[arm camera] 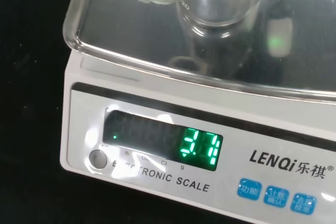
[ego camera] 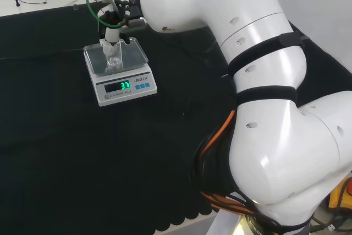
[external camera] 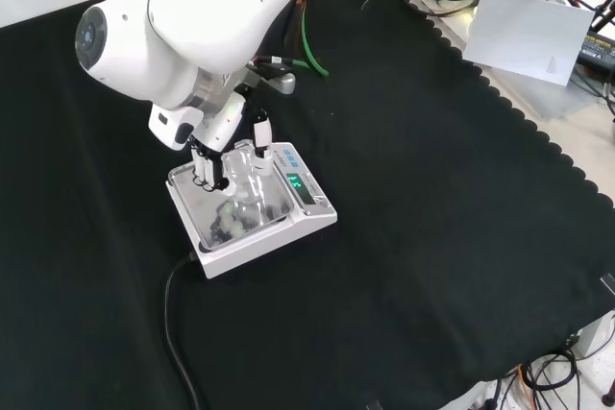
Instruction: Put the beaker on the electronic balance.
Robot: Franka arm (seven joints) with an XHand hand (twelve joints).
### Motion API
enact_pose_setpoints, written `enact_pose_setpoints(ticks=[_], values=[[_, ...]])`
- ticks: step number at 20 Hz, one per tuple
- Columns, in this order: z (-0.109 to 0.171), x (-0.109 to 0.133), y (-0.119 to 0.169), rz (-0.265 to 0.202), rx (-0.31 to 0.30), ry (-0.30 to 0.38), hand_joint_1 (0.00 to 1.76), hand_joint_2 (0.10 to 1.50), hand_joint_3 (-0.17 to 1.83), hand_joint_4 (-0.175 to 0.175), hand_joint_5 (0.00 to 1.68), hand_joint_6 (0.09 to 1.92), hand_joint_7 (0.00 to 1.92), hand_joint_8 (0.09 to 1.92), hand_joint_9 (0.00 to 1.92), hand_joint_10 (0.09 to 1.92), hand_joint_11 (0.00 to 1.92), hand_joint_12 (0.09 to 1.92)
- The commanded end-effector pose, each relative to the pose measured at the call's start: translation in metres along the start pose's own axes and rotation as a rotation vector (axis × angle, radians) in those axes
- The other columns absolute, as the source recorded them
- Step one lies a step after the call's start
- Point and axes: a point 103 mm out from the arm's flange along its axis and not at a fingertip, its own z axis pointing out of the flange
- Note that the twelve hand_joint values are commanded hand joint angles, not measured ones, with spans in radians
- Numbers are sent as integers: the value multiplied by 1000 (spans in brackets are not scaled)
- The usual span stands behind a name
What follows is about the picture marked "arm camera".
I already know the white electronic balance steel pan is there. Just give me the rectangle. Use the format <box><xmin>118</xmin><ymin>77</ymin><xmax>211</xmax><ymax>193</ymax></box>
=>
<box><xmin>59</xmin><ymin>0</ymin><xmax>336</xmax><ymax>224</ymax></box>

